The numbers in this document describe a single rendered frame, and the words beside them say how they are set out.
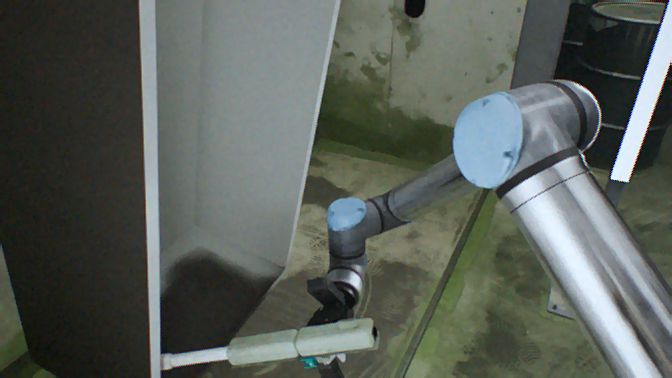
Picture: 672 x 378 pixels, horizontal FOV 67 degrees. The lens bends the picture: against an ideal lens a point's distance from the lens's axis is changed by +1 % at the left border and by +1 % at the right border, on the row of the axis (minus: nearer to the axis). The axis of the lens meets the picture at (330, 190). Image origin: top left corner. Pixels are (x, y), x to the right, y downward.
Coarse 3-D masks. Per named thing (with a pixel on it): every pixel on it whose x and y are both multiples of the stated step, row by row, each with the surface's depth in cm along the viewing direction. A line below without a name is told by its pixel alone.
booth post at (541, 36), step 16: (528, 0) 233; (544, 0) 230; (560, 0) 228; (528, 16) 237; (544, 16) 233; (560, 16) 231; (528, 32) 240; (544, 32) 237; (560, 32) 234; (528, 48) 243; (544, 48) 240; (528, 64) 246; (544, 64) 243; (512, 80) 253; (528, 80) 250; (544, 80) 246
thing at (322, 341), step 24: (264, 336) 100; (288, 336) 97; (312, 336) 94; (336, 336) 92; (360, 336) 90; (168, 360) 106; (192, 360) 104; (240, 360) 100; (264, 360) 98; (288, 360) 97; (336, 360) 99
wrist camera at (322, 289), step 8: (312, 280) 104; (320, 280) 103; (328, 280) 104; (312, 288) 103; (320, 288) 102; (328, 288) 103; (336, 288) 107; (320, 296) 105; (328, 296) 106; (336, 296) 106; (344, 296) 111
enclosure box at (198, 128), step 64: (0, 0) 64; (64, 0) 59; (128, 0) 55; (192, 0) 118; (256, 0) 115; (320, 0) 109; (0, 64) 70; (64, 64) 64; (128, 64) 60; (192, 64) 128; (256, 64) 124; (320, 64) 116; (0, 128) 77; (64, 128) 71; (128, 128) 65; (192, 128) 139; (256, 128) 133; (0, 192) 86; (64, 192) 78; (128, 192) 71; (192, 192) 153; (256, 192) 144; (64, 256) 87; (128, 256) 79; (192, 256) 151; (256, 256) 156; (64, 320) 99; (128, 320) 89; (192, 320) 133
